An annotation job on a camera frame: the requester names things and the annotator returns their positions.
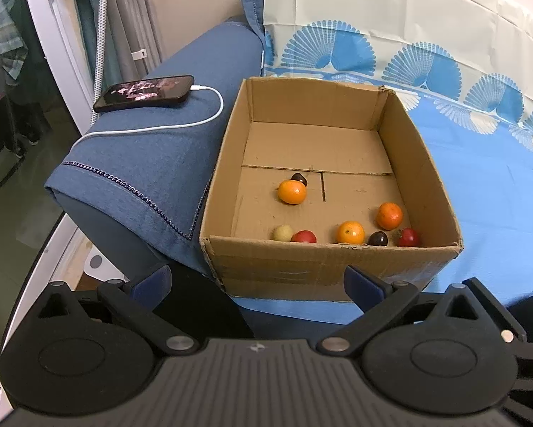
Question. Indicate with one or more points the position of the yellow round fruit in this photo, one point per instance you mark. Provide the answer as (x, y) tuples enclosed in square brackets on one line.
[(283, 233)]

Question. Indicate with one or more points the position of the dark purple round fruit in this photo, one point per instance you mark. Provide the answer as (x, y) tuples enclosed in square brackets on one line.
[(377, 238), (299, 179)]

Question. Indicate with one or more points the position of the white plastic floor item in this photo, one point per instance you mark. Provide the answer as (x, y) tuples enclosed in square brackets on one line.
[(99, 269)]

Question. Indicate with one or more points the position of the large orange mandarin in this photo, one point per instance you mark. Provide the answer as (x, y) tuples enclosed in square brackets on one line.
[(350, 232)]

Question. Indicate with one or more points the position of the blue fan print sheet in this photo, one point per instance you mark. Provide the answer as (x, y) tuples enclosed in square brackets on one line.
[(471, 164)]

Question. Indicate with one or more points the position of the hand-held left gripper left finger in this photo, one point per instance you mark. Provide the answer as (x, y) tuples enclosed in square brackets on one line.
[(153, 282)]

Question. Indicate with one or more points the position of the white plastic clip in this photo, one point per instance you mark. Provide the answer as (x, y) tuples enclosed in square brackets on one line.
[(139, 54)]

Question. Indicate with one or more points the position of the reddish orange mandarin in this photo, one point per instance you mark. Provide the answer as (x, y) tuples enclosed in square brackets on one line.
[(389, 215)]

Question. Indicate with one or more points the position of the grey curtain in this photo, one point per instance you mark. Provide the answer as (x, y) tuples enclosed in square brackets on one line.
[(135, 13)]

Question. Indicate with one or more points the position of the brown cardboard box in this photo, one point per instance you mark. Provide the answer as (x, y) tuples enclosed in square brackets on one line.
[(315, 146)]

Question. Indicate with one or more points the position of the teal curtain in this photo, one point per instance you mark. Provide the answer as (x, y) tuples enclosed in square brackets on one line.
[(84, 22)]

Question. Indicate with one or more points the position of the red round fruit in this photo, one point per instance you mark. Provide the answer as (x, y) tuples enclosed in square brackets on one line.
[(303, 236), (409, 237)]

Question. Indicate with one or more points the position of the white door frame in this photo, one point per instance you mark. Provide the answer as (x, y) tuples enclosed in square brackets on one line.
[(57, 44)]

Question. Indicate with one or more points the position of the blue covered sofa armrest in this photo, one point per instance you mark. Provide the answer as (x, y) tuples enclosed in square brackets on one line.
[(159, 160)]

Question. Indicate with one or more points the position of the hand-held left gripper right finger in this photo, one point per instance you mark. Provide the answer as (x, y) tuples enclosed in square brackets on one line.
[(359, 282)]

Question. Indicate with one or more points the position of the black smartphone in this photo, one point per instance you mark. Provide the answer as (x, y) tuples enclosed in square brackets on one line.
[(146, 91)]

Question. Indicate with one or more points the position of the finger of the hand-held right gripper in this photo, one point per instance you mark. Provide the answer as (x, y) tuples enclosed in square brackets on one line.
[(493, 311)]

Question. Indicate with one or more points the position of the small orange mandarin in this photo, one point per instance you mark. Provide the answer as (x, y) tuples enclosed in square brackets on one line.
[(292, 191)]

